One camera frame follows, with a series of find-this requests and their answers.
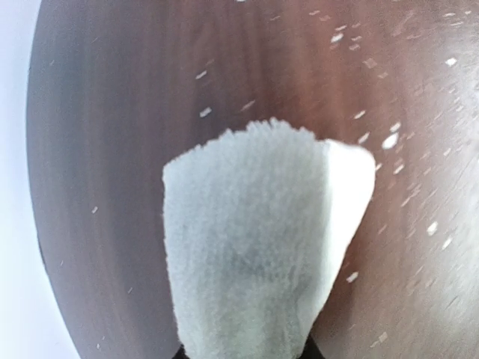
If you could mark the cream white towel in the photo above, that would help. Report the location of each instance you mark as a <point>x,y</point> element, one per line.
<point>257,223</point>

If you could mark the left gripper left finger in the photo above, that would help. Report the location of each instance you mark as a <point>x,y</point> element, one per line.
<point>180,354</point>

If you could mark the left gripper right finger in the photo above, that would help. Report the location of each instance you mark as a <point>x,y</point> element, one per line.
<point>311,350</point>

